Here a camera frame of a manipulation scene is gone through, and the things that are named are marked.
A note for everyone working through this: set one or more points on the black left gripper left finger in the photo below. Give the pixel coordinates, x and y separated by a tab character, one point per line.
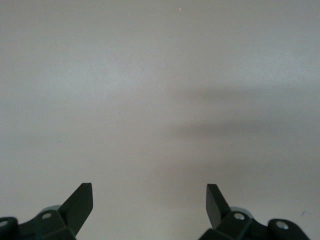
62	222

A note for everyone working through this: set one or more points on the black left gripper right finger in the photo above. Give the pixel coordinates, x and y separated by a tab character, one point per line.
232	225

